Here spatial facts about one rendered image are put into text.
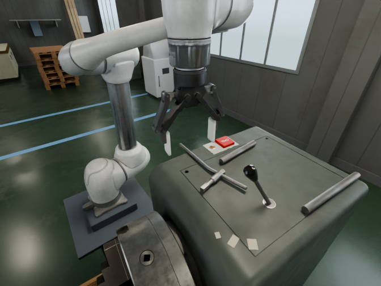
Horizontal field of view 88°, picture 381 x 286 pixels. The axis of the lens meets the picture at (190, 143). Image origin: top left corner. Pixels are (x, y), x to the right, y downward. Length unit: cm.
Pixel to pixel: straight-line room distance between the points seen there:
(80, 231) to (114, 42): 97
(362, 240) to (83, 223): 230
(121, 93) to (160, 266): 72
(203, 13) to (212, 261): 52
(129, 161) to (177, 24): 86
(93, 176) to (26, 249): 143
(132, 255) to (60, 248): 174
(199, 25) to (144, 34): 26
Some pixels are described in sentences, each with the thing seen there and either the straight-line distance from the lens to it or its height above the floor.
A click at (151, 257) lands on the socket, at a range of 55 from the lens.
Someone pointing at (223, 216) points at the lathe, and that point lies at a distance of 57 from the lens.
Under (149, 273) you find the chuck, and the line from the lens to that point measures 54.
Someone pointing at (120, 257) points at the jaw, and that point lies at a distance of 63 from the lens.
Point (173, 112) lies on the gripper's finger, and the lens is 47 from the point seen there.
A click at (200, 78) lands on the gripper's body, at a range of 45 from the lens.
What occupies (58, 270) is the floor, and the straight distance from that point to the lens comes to 215.
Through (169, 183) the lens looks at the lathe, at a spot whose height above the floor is 125.
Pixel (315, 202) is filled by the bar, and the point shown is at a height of 128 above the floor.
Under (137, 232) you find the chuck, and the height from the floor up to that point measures 123.
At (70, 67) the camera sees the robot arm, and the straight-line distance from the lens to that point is 85.
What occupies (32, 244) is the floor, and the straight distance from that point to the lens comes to 242.
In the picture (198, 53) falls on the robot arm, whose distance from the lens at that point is 42.
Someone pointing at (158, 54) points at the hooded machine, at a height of 98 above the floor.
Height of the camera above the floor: 171
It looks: 33 degrees down
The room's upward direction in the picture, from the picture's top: straight up
